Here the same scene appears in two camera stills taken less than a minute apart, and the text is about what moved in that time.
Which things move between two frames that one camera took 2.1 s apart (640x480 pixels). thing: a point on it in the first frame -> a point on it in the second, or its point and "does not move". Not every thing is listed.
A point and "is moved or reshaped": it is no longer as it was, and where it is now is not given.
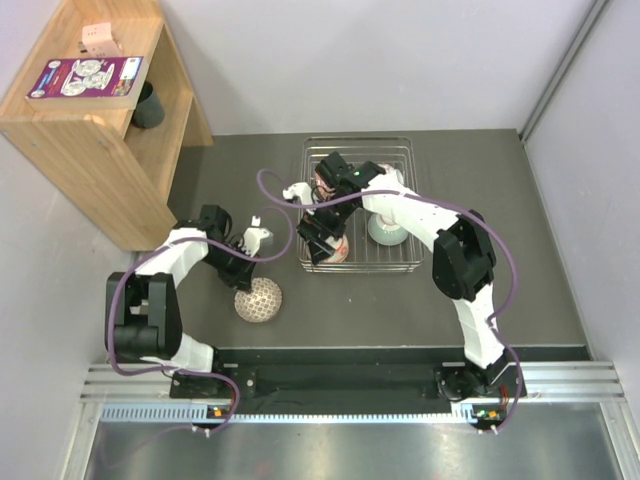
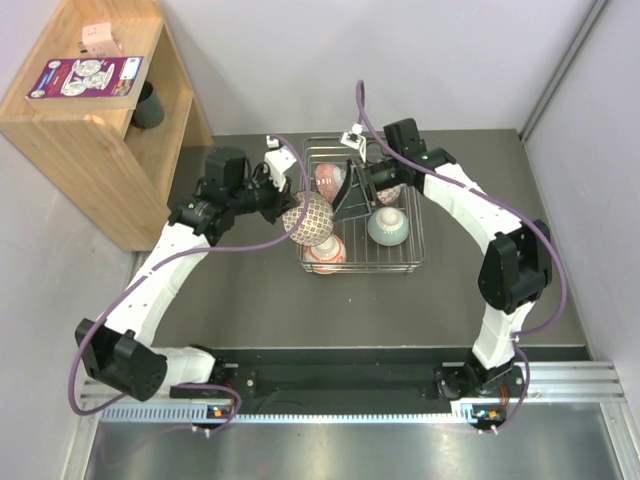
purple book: (109, 83) does not move
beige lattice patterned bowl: (261, 303) is moved or reshaped
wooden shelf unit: (120, 173) does not move
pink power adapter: (99, 41) does not move
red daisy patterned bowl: (323, 189) does not move
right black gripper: (312, 223) -> (352, 201)
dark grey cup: (149, 111) does not move
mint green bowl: (386, 231) does not move
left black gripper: (241, 278) -> (281, 201)
